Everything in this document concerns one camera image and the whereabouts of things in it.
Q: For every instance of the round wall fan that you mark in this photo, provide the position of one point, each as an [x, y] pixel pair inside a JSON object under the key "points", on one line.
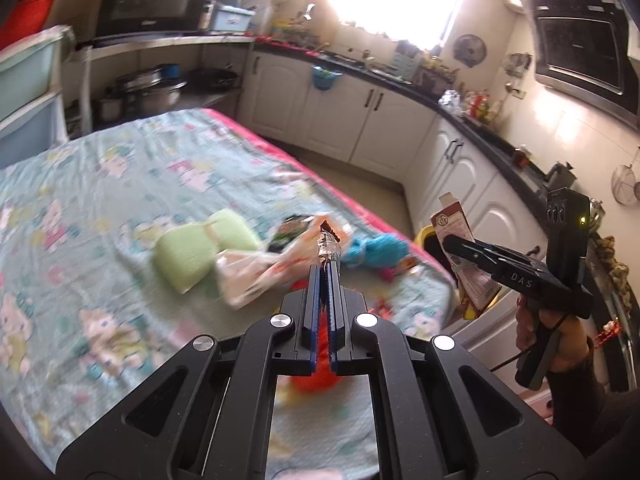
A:
{"points": [[470, 50]]}

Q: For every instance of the person's right hand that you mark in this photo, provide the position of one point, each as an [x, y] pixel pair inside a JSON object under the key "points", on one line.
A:
{"points": [[572, 340]]}

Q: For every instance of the shiny clear wrapper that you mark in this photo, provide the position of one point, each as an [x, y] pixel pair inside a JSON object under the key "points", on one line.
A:
{"points": [[327, 245]]}

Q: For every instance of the steel mesh strainer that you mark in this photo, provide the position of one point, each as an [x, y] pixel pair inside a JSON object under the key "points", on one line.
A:
{"points": [[624, 185]]}

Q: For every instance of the white plastic bag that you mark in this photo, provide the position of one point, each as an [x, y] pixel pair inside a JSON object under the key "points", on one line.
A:
{"points": [[250, 275]]}

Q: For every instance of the blue bowl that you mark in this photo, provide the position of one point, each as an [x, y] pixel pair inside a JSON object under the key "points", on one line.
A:
{"points": [[171, 70]]}

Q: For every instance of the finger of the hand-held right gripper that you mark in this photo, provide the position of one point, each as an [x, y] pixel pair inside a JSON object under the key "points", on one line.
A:
{"points": [[470, 251]]}

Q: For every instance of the blue towel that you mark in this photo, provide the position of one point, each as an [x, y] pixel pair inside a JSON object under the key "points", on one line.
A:
{"points": [[377, 250]]}

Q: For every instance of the red plastic bag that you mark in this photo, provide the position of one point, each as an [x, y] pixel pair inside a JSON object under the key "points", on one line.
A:
{"points": [[312, 384]]}

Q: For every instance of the red plastic basin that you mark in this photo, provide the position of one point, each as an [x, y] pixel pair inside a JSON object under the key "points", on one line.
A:
{"points": [[25, 20]]}

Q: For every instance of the clear plastic bag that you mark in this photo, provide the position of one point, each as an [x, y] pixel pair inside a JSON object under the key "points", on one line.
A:
{"points": [[451, 100]]}

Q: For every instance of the white kitchen cabinets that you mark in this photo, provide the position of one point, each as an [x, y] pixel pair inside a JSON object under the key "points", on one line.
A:
{"points": [[380, 125]]}

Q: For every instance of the light blue plastic basket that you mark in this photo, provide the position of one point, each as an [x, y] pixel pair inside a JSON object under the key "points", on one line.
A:
{"points": [[230, 17]]}

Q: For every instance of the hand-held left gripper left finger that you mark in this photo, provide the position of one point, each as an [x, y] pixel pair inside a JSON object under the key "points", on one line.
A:
{"points": [[313, 310]]}

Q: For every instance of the teal plastic drawer unit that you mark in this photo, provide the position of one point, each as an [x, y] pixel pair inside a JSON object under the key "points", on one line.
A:
{"points": [[25, 85]]}

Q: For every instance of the red label bottle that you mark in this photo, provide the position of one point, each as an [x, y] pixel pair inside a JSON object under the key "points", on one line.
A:
{"points": [[477, 106]]}

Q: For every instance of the wall power socket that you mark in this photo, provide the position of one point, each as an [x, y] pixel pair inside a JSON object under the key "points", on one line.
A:
{"points": [[519, 94]]}

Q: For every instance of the blue hanging basket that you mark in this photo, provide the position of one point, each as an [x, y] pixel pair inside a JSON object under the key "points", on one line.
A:
{"points": [[326, 79]]}

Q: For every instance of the wall utensil rack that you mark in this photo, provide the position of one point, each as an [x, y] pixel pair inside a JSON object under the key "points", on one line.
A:
{"points": [[517, 66]]}

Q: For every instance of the black wok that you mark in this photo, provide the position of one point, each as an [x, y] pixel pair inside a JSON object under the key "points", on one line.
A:
{"points": [[215, 80]]}

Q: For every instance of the yellow bin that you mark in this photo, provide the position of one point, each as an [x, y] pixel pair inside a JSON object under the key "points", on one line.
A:
{"points": [[425, 236]]}

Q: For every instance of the teal desktop organizer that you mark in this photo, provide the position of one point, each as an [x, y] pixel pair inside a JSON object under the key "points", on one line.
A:
{"points": [[409, 60]]}

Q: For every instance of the brown paper carton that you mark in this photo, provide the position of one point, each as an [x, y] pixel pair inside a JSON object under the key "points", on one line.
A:
{"points": [[450, 220]]}

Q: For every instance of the steel glass teapot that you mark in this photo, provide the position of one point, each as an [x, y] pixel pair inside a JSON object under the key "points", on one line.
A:
{"points": [[595, 215]]}

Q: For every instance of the person's right forearm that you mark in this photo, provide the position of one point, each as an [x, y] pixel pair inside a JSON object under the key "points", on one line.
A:
{"points": [[595, 400]]}

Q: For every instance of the teal printed blanket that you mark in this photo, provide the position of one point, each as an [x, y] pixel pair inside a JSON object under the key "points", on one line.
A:
{"points": [[125, 185]]}

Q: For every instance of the dark snack packet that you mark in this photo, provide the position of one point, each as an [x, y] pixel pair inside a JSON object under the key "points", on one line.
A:
{"points": [[285, 232]]}

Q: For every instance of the ginger roots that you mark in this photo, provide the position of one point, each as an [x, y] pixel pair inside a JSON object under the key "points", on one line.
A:
{"points": [[615, 262]]}

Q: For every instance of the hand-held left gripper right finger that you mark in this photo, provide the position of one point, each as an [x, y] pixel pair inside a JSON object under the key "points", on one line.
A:
{"points": [[336, 310]]}

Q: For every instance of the steel kettle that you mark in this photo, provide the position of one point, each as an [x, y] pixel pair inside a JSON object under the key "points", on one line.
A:
{"points": [[560, 174]]}

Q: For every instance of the black range hood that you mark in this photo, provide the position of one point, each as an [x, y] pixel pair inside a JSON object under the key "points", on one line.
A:
{"points": [[580, 50]]}

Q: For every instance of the large steel pot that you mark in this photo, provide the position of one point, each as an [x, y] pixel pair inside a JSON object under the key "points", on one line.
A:
{"points": [[155, 92]]}

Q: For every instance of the metal shelf rack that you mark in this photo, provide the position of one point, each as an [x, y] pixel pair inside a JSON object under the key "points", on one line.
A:
{"points": [[150, 42]]}

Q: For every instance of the wooden cutting board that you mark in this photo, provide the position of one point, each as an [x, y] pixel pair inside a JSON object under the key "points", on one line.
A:
{"points": [[327, 22]]}

